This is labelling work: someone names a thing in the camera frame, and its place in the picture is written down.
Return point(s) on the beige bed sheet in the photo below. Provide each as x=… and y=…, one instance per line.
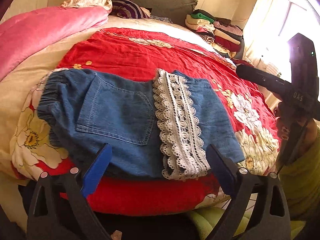
x=17, y=84

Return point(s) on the stack of folded clothes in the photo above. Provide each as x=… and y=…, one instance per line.
x=225, y=38

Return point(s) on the floral beige pillow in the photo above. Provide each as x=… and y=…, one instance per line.
x=106, y=4

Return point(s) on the right hand holding gripper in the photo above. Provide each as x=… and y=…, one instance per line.
x=286, y=116

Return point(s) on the blue denim lace-trimmed pants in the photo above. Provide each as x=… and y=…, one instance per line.
x=157, y=129

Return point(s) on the pink folded quilt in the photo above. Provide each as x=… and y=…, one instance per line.
x=25, y=34

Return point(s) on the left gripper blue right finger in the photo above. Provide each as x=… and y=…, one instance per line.
x=223, y=169

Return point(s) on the purple striped pillow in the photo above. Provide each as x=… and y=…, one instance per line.
x=128, y=9

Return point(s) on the red floral bed cover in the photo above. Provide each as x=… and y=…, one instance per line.
x=137, y=55

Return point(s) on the cream window curtain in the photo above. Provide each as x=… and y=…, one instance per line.
x=269, y=28

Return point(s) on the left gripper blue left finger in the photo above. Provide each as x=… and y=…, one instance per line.
x=94, y=174

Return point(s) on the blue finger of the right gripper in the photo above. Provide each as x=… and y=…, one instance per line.
x=272, y=83

